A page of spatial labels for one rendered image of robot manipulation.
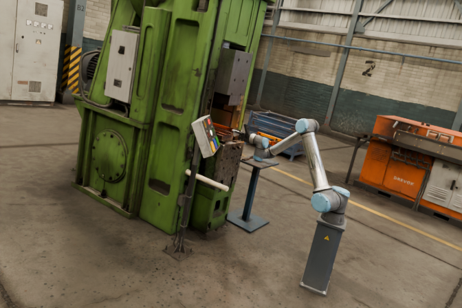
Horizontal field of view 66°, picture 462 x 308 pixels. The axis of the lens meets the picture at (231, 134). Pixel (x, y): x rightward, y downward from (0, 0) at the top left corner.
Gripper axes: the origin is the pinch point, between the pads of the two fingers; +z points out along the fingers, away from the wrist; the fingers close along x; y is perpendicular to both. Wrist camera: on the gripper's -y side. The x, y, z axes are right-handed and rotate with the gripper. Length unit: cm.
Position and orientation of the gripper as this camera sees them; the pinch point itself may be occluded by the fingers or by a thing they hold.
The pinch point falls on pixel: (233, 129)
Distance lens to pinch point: 337.6
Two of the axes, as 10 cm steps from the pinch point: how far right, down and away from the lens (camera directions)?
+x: 5.3, -0.7, 8.5
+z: -8.2, -2.9, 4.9
